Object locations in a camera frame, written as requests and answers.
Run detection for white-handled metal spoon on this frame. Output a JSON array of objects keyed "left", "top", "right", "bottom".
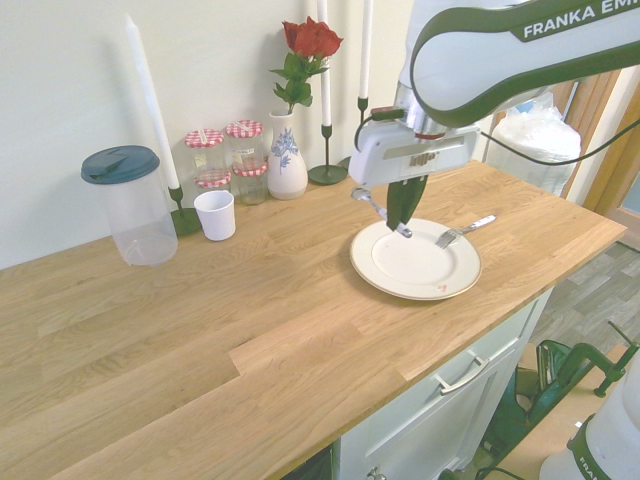
[{"left": 350, "top": 187, "right": 414, "bottom": 239}]

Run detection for white vase blue floral print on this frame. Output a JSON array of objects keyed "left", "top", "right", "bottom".
[{"left": 267, "top": 109, "right": 309, "bottom": 201}]

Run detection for short black candle holder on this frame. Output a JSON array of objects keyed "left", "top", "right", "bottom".
[{"left": 307, "top": 123, "right": 347, "bottom": 186}]

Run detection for white taper candle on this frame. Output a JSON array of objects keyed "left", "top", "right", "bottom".
[
  {"left": 317, "top": 0, "right": 333, "bottom": 127},
  {"left": 123, "top": 13, "right": 180, "bottom": 190},
  {"left": 358, "top": 0, "right": 374, "bottom": 100}
]

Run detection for silver drawer handle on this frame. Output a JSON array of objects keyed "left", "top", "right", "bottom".
[{"left": 433, "top": 349, "right": 490, "bottom": 396}]

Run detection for wooden robot mounting board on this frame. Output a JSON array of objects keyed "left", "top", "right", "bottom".
[{"left": 494, "top": 344, "right": 640, "bottom": 480}]

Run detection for green bar clamp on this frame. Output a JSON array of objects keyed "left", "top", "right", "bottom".
[
  {"left": 594, "top": 319, "right": 640, "bottom": 397},
  {"left": 529, "top": 340, "right": 627, "bottom": 426}
]

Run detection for white-handled metal fork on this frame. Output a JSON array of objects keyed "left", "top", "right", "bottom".
[{"left": 434, "top": 213, "right": 498, "bottom": 250}]

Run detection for glass jar red gingham lid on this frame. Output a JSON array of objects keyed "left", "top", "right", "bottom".
[
  {"left": 224, "top": 119, "right": 266, "bottom": 169},
  {"left": 232, "top": 160, "right": 270, "bottom": 206},
  {"left": 183, "top": 128, "right": 225, "bottom": 176},
  {"left": 192, "top": 169, "right": 233, "bottom": 194}
]

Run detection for small black candle holder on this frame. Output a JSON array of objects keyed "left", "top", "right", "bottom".
[{"left": 168, "top": 185, "right": 202, "bottom": 238}]

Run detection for white plastic bag roll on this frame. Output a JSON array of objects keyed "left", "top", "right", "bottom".
[{"left": 482, "top": 92, "right": 584, "bottom": 204}]

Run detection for clear pitcher blue lid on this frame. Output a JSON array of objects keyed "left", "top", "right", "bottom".
[{"left": 80, "top": 144, "right": 180, "bottom": 267}]

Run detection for tall black candle holder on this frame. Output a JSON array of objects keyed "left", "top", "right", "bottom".
[{"left": 339, "top": 96, "right": 370, "bottom": 171}]

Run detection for red rose green leaves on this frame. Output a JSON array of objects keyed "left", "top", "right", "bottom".
[{"left": 269, "top": 16, "right": 345, "bottom": 115}]

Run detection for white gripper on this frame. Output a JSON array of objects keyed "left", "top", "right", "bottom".
[{"left": 348, "top": 122, "right": 482, "bottom": 234}]

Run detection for white gold-rimmed plate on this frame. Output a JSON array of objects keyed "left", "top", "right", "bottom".
[{"left": 349, "top": 218, "right": 483, "bottom": 302}]

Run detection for white plastic cup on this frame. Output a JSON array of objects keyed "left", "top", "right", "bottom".
[{"left": 193, "top": 190, "right": 236, "bottom": 243}]

